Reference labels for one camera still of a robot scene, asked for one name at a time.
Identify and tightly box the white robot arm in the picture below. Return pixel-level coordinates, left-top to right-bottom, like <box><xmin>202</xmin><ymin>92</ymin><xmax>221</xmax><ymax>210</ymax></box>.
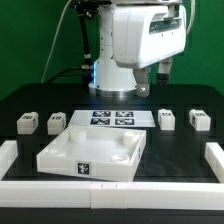
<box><xmin>89</xmin><ymin>0</ymin><xmax>186</xmax><ymax>98</ymax></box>

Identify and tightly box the white square tabletop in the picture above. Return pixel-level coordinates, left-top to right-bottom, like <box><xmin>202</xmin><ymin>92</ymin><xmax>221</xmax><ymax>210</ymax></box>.
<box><xmin>36</xmin><ymin>125</ymin><xmax>146</xmax><ymax>182</ymax></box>

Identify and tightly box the white U-shaped fence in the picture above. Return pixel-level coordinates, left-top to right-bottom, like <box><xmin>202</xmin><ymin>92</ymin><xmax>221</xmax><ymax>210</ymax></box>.
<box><xmin>0</xmin><ymin>141</ymin><xmax>224</xmax><ymax>211</ymax></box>

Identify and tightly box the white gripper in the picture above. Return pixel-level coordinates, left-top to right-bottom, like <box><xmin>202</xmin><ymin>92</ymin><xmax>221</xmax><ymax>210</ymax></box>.
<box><xmin>112</xmin><ymin>5</ymin><xmax>186</xmax><ymax>97</ymax></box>

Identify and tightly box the white cable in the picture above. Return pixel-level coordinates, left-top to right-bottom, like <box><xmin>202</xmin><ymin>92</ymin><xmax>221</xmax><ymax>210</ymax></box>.
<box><xmin>40</xmin><ymin>0</ymin><xmax>74</xmax><ymax>84</ymax></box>

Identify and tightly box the black cable with connector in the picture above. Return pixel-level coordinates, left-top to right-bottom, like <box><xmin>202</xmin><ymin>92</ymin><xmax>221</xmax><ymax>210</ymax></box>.
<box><xmin>44</xmin><ymin>0</ymin><xmax>101</xmax><ymax>85</ymax></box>

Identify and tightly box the white marker sheet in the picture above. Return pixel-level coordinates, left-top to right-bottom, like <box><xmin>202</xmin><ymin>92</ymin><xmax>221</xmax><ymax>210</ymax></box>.
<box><xmin>69</xmin><ymin>110</ymin><xmax>155</xmax><ymax>127</ymax></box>

